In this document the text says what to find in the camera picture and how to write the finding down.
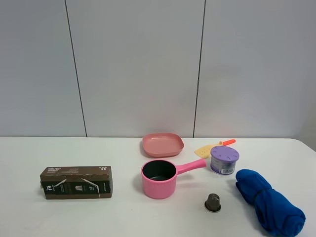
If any blue towel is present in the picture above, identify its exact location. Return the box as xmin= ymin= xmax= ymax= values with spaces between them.
xmin=236 ymin=169 xmax=306 ymax=237

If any pink square plate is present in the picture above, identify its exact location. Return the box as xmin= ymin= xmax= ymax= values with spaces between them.
xmin=142 ymin=133 xmax=184 ymax=158

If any pink saucepan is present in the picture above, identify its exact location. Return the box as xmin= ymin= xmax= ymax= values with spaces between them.
xmin=141 ymin=158 xmax=206 ymax=199

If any purple lidded can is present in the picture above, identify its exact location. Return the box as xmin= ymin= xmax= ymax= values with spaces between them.
xmin=210 ymin=146 xmax=239 ymax=175

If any brown coffee capsule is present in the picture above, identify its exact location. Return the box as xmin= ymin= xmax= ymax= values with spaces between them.
xmin=204 ymin=194 xmax=221 ymax=213

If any brown coffee capsule box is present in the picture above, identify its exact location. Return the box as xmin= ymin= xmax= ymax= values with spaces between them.
xmin=40 ymin=166 xmax=113 ymax=199

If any yellow spatula orange handle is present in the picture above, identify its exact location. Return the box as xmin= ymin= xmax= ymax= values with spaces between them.
xmin=195 ymin=139 xmax=236 ymax=159

